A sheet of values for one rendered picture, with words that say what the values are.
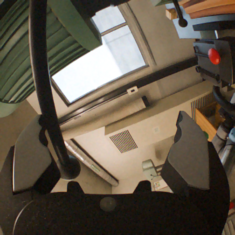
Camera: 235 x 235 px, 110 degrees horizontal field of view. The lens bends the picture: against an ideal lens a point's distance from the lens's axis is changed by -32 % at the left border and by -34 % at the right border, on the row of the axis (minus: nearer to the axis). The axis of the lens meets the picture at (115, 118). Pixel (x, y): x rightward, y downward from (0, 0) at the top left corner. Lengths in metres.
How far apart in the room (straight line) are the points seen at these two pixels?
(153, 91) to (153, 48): 0.58
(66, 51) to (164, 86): 1.64
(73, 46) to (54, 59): 0.04
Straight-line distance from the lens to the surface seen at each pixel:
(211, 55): 0.25
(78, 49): 0.19
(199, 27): 0.30
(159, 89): 1.76
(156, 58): 1.62
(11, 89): 0.25
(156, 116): 1.59
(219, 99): 0.41
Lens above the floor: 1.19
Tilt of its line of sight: 13 degrees up
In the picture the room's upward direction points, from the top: 113 degrees counter-clockwise
